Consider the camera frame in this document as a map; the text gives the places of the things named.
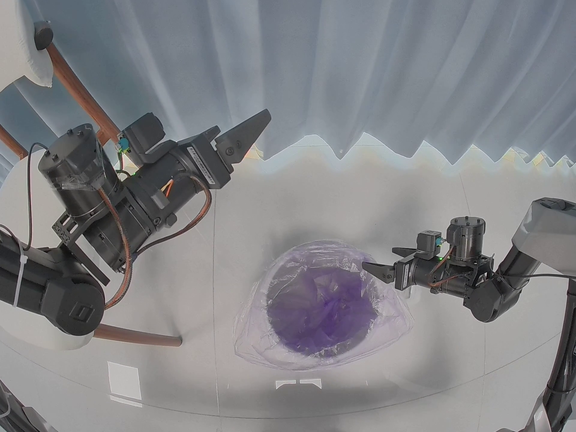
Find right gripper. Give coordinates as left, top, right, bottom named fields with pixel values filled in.
left=362, top=246, right=445, bottom=293

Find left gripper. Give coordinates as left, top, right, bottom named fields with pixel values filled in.
left=128, top=109, right=272, bottom=231

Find purple plastic bag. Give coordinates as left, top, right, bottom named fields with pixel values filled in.
left=232, top=239, right=415, bottom=371

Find pale blue curtain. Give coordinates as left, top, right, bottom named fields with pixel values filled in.
left=0, top=0, right=576, bottom=173

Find white cushioned wooden chair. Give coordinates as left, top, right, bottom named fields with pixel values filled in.
left=0, top=0, right=183, bottom=353

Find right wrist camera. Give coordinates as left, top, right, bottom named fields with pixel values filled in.
left=416, top=230, right=444, bottom=260

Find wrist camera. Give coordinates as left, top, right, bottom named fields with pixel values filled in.
left=116, top=113, right=176, bottom=166
left=416, top=230, right=444, bottom=260

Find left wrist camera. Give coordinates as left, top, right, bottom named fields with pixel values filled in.
left=116, top=113, right=176, bottom=166

